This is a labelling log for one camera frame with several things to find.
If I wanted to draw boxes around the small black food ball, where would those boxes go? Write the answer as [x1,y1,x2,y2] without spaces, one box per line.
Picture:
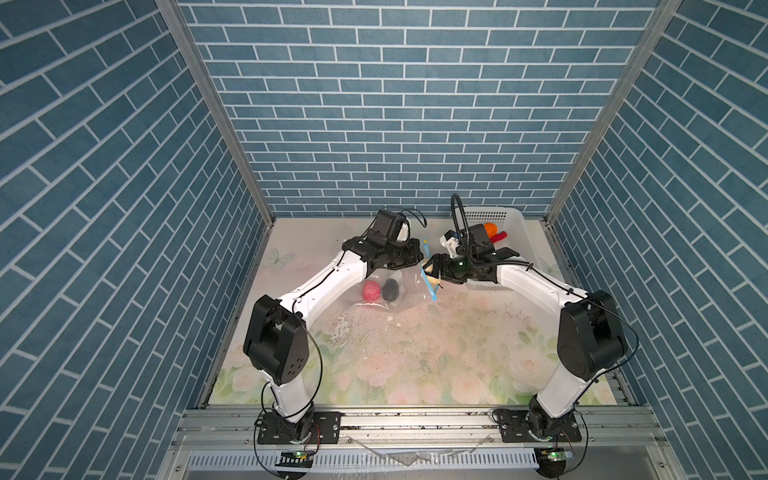
[382,278,401,303]

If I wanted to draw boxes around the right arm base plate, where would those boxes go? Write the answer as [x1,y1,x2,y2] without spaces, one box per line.
[490,408,582,443]

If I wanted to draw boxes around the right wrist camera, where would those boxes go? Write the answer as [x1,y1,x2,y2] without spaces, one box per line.
[440,230,462,258]

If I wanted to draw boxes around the aluminium mounting rail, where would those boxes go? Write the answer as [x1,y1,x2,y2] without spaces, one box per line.
[159,406,683,479]

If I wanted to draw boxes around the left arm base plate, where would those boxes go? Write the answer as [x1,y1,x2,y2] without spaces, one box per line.
[256,411,342,445]

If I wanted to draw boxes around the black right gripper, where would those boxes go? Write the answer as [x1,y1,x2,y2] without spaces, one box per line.
[419,252,477,284]

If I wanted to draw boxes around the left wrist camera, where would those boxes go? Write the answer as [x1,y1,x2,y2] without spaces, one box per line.
[365,209,405,246]

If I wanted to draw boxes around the white plastic perforated basket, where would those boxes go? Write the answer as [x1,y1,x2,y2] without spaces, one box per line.
[451,200,546,294]

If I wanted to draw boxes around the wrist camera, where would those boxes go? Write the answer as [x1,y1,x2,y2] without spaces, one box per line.
[440,230,462,258]
[365,209,405,246]

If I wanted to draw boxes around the clear zip top bag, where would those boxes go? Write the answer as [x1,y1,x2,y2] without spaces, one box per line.
[319,238,439,337]

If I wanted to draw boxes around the red chili pepper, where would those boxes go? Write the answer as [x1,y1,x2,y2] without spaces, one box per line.
[490,232,507,243]

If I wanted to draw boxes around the pink round food ball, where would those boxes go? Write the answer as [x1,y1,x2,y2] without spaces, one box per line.
[361,280,382,302]

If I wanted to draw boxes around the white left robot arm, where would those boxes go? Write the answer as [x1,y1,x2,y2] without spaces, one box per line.
[243,236,424,424]

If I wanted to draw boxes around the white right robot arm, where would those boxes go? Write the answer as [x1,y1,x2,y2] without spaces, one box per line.
[425,225,629,422]

